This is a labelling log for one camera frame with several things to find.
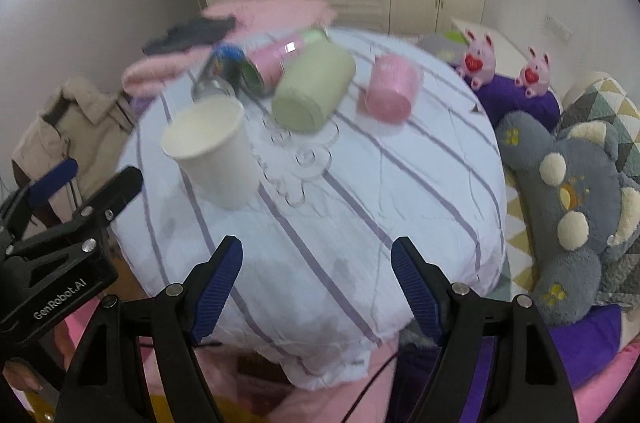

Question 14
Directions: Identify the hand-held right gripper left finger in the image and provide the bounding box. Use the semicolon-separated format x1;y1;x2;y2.
60;235;244;423

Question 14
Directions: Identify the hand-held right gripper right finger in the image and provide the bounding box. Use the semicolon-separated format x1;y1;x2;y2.
391;237;578;423

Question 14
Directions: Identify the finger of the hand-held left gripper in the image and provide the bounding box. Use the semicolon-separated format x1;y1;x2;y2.
10;166;144;264
0;159;79;245

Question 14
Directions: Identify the white paper cup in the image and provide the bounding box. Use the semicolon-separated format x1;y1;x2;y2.
161;95;262;210

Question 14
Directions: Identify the blue printed metal cup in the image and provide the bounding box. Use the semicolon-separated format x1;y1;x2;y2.
191;44;246;102

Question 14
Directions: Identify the pink cup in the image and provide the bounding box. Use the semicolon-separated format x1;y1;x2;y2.
357;54;425;124

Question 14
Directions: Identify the green cup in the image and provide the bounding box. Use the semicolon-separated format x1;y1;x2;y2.
271;39;357;134

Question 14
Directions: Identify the person's left hand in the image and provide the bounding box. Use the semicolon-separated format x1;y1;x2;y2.
2;360;47;396

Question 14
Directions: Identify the beige jacket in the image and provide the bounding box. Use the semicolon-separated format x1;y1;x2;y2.
11;78;138;224

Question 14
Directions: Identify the white striped quilt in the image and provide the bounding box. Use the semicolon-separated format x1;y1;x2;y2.
110;25;508;391

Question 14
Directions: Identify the yellow triangle patterned sheet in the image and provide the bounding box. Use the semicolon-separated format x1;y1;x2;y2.
502;173;551;304

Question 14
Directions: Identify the grey plush toy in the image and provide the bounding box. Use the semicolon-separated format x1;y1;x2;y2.
495;110;640;328

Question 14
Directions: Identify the dark cloth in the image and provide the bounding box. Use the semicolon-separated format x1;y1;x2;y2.
141;15;237;56

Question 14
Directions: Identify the purple blanket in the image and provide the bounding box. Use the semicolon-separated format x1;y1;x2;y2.
390;303;623;423

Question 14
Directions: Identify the pink tumbler with green lid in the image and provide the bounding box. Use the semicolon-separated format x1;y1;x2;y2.
239;28;331;96

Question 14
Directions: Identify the purple cushion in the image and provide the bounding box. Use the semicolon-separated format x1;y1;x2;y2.
472;73;561;131

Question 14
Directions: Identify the pink fluffy blanket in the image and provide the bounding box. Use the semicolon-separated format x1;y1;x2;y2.
121;0;337;96

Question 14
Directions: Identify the pink pig plush toy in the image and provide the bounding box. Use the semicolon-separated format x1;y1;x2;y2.
515;47;553;98
455;29;497;91

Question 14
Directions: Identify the green and grey cloth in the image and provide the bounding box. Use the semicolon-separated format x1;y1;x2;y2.
417;30;468;64

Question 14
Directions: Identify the geometric patterned quilt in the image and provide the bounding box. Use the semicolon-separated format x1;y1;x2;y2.
555;78;640;174

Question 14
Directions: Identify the black cable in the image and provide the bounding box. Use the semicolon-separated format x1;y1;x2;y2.
345;343;401;423

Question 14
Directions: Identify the white wall socket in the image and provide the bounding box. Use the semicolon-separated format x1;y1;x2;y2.
544;15;573;41

